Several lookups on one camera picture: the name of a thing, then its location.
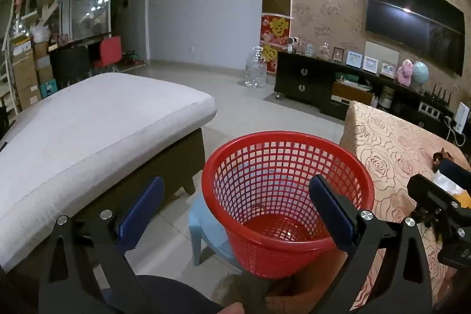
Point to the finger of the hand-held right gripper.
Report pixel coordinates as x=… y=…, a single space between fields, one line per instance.
x=428 y=189
x=456 y=170

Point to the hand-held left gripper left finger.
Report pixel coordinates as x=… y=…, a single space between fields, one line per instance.
x=143 y=211

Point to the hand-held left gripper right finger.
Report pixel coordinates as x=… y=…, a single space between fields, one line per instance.
x=331 y=214

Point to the brown paper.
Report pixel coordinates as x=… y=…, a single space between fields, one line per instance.
x=442 y=156

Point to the red plastic mesh basket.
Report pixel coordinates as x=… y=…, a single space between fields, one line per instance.
x=294 y=233

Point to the rose patterned tablecloth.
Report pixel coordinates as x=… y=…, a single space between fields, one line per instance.
x=386 y=159

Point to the white upright device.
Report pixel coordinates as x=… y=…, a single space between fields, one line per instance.
x=461 y=117

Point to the white power strip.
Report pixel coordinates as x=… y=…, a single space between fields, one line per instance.
x=429 y=108

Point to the light blue plastic stool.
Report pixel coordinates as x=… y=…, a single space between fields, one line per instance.
x=209 y=225

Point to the black router with antennas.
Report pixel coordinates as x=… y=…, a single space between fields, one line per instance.
x=438 y=98

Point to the person's leg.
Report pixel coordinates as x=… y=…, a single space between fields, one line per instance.
x=173 y=295

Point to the white cushioned sofa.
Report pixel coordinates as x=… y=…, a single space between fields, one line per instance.
x=92 y=137

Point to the stacked jars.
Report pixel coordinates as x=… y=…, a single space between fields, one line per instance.
x=387 y=97

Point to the pale blue globe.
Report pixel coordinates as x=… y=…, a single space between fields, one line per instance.
x=420 y=73

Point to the pink plush toy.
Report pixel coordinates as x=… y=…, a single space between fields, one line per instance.
x=404 y=73

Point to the white set-top box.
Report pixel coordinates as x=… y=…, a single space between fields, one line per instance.
x=349 y=98

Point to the brown fuzzy object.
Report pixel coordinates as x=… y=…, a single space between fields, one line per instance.
x=239 y=290

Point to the green and white papers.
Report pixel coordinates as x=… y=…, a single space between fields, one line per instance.
x=347 y=78

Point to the black television cabinet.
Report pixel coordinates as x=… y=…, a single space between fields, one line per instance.
x=298 y=78

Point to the clear large water bottle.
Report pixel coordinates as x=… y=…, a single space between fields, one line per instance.
x=255 y=71

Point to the black curved television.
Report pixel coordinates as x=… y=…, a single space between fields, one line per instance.
x=404 y=16

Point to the red chair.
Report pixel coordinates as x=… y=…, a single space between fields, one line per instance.
x=109 y=51

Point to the glass snow globe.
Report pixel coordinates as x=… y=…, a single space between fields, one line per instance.
x=324 y=51

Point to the black chair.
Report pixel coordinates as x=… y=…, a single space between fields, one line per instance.
x=70 y=64

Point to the stack of cardboard boxes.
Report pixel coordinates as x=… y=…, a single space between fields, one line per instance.
x=27 y=75

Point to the white plastic bag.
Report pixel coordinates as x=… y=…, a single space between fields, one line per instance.
x=39 y=33

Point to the white photo frame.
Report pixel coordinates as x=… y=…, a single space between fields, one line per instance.
x=387 y=69
x=354 y=58
x=370 y=64

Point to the white wall panel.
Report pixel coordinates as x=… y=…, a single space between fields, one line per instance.
x=382 y=49

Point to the small dark photo frame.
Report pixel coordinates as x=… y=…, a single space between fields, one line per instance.
x=338 y=54

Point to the white security camera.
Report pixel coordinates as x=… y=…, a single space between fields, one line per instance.
x=293 y=43

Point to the red festive wall poster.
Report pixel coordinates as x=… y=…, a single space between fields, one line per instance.
x=274 y=30

